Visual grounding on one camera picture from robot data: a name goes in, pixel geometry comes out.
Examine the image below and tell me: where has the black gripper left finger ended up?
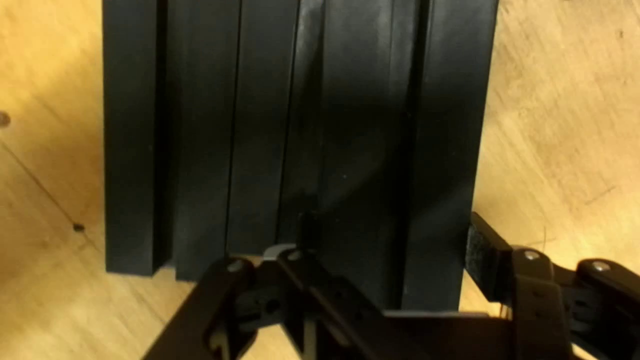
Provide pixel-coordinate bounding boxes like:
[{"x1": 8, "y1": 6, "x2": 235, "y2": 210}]
[{"x1": 141, "y1": 213, "x2": 381, "y2": 360}]

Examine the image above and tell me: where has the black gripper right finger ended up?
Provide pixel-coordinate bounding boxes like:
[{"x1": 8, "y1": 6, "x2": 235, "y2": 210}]
[{"x1": 466, "y1": 213, "x2": 640, "y2": 360}]

